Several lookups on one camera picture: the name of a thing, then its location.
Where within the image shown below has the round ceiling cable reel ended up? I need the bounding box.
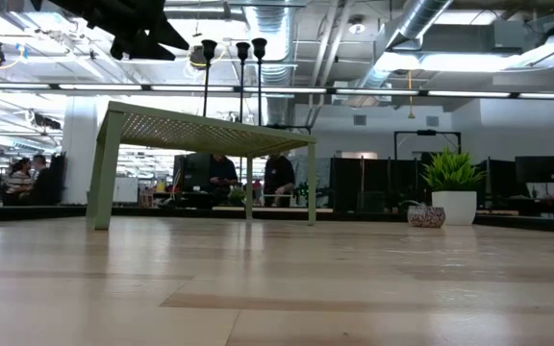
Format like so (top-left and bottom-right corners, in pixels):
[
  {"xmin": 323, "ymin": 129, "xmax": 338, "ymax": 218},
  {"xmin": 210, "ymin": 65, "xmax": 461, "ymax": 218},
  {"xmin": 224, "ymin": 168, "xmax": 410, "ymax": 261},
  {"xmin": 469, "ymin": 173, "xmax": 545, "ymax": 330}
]
[{"xmin": 189, "ymin": 43, "xmax": 211, "ymax": 71}]

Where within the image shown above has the green plant in white pot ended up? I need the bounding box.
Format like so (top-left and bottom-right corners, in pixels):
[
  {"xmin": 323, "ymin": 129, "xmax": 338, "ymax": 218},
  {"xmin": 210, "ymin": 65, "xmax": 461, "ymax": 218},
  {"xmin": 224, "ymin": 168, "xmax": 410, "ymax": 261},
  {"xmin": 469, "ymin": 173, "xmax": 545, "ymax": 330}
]
[{"xmin": 420, "ymin": 146, "xmax": 489, "ymax": 227}]

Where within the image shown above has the black metal candlestick holder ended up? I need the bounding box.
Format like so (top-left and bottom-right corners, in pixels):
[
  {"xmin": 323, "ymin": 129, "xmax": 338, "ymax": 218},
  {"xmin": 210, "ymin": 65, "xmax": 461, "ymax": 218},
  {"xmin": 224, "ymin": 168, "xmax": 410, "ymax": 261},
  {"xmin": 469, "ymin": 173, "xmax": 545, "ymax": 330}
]
[
  {"xmin": 200, "ymin": 38, "xmax": 218, "ymax": 118},
  {"xmin": 251, "ymin": 37, "xmax": 268, "ymax": 127},
  {"xmin": 235, "ymin": 40, "xmax": 251, "ymax": 124}
]

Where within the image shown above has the black partition wall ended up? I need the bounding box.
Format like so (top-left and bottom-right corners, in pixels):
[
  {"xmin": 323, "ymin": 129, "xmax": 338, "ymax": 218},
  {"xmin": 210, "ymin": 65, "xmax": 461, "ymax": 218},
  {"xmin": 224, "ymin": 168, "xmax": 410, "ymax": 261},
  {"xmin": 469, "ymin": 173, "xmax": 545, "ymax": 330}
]
[{"xmin": 329, "ymin": 157, "xmax": 425, "ymax": 214}]

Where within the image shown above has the black background monitor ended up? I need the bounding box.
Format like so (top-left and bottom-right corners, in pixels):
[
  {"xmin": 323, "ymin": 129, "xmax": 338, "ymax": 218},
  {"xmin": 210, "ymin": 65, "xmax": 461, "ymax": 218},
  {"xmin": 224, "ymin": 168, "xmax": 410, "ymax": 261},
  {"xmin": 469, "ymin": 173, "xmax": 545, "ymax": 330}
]
[
  {"xmin": 515, "ymin": 155, "xmax": 554, "ymax": 185},
  {"xmin": 173, "ymin": 152, "xmax": 212, "ymax": 193}
]

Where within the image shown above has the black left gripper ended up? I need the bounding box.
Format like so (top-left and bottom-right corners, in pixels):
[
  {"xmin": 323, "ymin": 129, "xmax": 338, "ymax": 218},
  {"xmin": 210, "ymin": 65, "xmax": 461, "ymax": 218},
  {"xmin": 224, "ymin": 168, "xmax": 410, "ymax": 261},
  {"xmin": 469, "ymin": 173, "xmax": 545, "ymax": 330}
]
[{"xmin": 45, "ymin": 0, "xmax": 190, "ymax": 62}]

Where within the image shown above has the black stand frame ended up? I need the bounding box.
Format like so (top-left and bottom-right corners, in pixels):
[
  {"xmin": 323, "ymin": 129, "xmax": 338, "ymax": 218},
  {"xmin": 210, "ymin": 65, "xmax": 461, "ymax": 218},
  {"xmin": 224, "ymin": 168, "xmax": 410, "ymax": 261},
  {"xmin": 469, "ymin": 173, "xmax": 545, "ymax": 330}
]
[{"xmin": 392, "ymin": 128, "xmax": 463, "ymax": 162}]

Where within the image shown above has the green perforated metal riser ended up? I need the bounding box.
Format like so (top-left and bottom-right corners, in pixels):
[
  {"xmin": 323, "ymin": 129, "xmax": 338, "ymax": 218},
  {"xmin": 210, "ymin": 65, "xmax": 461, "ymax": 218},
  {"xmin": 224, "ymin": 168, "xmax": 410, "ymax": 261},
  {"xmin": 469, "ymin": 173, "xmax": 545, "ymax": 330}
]
[{"xmin": 86, "ymin": 100, "xmax": 318, "ymax": 231}]

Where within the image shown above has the black aluminium table frame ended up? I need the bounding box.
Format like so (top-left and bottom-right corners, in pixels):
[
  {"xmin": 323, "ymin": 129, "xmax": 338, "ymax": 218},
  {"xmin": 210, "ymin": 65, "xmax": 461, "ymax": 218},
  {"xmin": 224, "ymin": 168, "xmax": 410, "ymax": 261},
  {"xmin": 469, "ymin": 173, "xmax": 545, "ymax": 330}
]
[{"xmin": 0, "ymin": 203, "xmax": 554, "ymax": 235}]

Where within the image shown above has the small background plant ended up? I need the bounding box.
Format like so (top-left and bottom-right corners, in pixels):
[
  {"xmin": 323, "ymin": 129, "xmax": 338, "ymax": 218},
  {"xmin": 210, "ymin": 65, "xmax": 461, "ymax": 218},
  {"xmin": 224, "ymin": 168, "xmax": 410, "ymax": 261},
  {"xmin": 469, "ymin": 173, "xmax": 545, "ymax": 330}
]
[{"xmin": 227, "ymin": 185, "xmax": 247, "ymax": 207}]

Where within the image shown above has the person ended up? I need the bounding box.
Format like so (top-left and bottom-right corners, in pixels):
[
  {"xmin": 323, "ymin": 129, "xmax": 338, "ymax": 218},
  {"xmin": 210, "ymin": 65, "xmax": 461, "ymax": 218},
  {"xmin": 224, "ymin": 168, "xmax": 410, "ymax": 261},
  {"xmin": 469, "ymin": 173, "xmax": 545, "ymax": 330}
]
[
  {"xmin": 31, "ymin": 153, "xmax": 50, "ymax": 193},
  {"xmin": 5, "ymin": 157, "xmax": 36, "ymax": 207},
  {"xmin": 208, "ymin": 153, "xmax": 239, "ymax": 208},
  {"xmin": 263, "ymin": 152, "xmax": 297, "ymax": 209}
]

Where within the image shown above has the candle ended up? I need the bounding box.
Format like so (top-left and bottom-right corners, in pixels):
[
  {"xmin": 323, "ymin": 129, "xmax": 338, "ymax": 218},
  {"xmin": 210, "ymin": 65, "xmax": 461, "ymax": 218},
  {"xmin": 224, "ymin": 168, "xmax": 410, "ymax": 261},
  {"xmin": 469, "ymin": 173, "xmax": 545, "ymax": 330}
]
[{"xmin": 406, "ymin": 205, "xmax": 447, "ymax": 229}]

